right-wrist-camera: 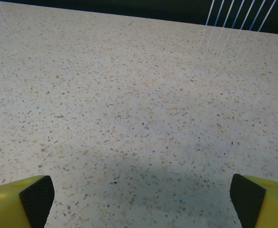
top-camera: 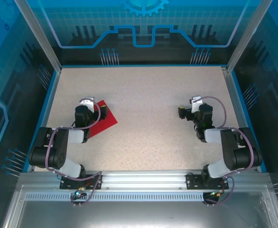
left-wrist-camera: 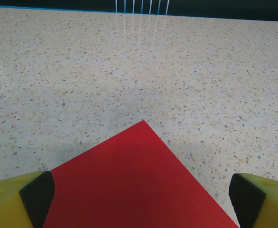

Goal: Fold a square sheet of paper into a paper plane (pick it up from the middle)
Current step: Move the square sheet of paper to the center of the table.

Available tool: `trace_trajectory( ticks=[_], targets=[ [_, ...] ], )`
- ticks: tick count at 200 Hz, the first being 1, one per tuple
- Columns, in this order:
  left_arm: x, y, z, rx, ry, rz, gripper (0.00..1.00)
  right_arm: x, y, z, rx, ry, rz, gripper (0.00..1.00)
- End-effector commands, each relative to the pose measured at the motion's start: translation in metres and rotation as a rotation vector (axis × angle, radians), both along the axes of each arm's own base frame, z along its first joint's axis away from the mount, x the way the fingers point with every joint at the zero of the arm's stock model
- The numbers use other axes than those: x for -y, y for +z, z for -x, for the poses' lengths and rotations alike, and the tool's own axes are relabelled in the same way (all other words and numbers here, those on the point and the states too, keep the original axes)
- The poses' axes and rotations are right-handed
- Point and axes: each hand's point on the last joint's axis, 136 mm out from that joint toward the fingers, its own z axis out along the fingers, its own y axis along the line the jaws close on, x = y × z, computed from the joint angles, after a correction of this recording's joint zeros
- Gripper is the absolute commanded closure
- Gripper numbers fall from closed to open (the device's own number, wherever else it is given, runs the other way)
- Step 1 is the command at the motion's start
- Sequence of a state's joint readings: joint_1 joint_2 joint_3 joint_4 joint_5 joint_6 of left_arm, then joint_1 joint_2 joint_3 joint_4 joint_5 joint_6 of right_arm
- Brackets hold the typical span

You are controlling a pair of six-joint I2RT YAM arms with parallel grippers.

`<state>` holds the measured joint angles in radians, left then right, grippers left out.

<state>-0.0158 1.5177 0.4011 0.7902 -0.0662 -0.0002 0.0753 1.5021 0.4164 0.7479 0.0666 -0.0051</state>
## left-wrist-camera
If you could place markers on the blue gear print panel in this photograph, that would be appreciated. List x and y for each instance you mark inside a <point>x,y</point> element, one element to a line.
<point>224,9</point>

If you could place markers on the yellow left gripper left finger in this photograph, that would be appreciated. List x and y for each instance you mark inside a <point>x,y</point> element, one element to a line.
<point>8,204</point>

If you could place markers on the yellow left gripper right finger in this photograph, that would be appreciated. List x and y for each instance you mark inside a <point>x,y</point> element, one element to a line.
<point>267,204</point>

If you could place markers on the red square paper sheet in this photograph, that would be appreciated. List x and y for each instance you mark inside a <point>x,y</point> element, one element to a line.
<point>134,178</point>

